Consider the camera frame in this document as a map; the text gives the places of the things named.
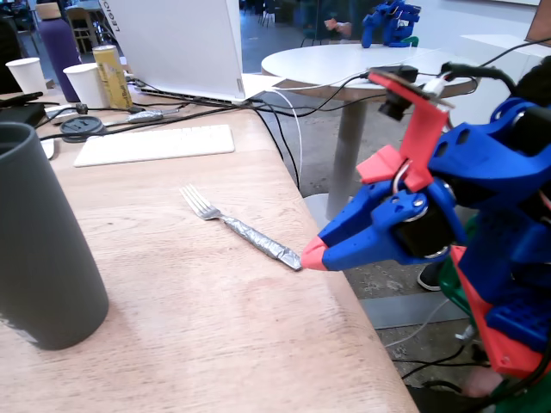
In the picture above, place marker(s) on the white open laptop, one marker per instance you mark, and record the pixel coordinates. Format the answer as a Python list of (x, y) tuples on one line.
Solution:
[(181, 43)]

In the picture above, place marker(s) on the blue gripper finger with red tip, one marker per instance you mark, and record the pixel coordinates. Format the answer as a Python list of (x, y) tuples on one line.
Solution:
[(359, 204), (361, 251)]

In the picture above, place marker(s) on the round white pedestal table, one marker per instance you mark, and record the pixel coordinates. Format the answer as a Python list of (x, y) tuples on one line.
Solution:
[(327, 64)]

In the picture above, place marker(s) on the tape wrapped utensil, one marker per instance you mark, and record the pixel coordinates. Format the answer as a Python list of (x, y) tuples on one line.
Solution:
[(146, 116)]

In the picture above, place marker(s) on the black round lid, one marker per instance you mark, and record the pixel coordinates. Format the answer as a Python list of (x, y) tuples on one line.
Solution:
[(82, 127)]

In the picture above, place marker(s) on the yellow drink can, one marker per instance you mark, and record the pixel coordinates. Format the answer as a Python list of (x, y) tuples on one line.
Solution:
[(113, 77)]

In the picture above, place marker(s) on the black power adapter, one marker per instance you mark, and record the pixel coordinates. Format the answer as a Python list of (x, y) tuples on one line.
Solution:
[(402, 73)]

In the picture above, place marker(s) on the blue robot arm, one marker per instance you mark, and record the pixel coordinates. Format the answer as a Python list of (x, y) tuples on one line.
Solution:
[(486, 168)]

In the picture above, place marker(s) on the purple bottle with wooden cap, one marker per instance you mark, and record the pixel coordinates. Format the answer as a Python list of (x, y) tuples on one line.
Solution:
[(58, 56)]

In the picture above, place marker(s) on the black flat electronics box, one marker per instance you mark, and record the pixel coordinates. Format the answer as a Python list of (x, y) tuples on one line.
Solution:
[(19, 115)]

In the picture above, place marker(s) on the white power strip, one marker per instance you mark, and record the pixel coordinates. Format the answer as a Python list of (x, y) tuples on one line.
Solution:
[(58, 112)]

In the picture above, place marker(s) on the black phone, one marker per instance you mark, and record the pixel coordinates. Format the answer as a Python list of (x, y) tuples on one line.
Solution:
[(21, 99)]

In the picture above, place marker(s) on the gray tall cup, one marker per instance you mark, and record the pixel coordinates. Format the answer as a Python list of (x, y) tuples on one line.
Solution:
[(43, 236)]

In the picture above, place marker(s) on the person in black shirt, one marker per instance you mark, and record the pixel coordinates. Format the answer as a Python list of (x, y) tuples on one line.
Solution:
[(8, 56)]

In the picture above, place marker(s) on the wooden chair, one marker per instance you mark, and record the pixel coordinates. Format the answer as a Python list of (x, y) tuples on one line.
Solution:
[(79, 15)]

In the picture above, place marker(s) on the white keyboard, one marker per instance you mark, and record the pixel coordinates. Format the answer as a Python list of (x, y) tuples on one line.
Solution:
[(155, 144)]

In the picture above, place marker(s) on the green table clamp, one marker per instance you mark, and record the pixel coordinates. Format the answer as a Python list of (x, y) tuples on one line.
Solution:
[(452, 284)]

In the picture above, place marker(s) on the red robot base plate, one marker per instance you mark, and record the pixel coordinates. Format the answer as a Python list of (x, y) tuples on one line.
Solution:
[(503, 348)]

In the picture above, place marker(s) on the white paper cup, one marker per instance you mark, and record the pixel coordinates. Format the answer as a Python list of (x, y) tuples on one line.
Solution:
[(28, 75), (86, 86)]

